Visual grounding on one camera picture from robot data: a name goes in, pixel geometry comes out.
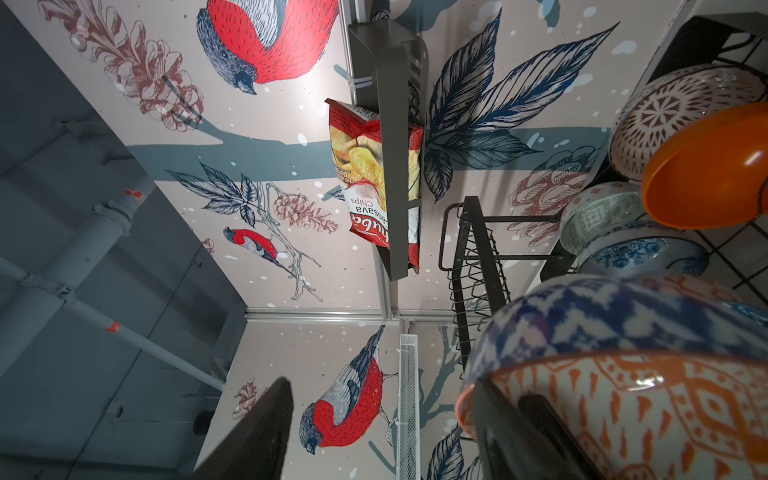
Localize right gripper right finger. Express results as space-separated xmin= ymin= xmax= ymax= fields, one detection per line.
xmin=473 ymin=379 xmax=603 ymax=480

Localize red cassava chips bag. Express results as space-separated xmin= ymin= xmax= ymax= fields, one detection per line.
xmin=325 ymin=99 xmax=424 ymax=270

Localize red white patterned bowl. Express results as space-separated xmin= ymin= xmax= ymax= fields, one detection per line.
xmin=455 ymin=351 xmax=767 ymax=479

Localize black wire dish rack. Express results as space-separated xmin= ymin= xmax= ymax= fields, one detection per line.
xmin=445 ymin=12 xmax=767 ymax=366

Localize orange plastic bowl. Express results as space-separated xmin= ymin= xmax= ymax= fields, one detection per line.
xmin=641 ymin=102 xmax=767 ymax=230

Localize blue white rimmed bowl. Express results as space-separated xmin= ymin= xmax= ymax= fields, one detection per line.
xmin=576 ymin=222 xmax=709 ymax=278

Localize white brown patterned bowl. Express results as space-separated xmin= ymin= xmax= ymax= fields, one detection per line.
xmin=609 ymin=64 xmax=767 ymax=182

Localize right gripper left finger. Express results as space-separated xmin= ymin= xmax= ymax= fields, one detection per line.
xmin=191 ymin=377 xmax=294 ymax=480

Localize grey green patterned bowl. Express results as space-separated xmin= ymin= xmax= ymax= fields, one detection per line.
xmin=559 ymin=182 xmax=652 ymax=255

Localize white wire wall basket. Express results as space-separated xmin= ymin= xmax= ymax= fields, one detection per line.
xmin=396 ymin=334 xmax=421 ymax=480

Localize dark blue patterned bowl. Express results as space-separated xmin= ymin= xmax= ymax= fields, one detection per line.
xmin=462 ymin=275 xmax=767 ymax=390

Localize black wall shelf basket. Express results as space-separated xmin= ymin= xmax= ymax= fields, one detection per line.
xmin=347 ymin=19 xmax=429 ymax=281

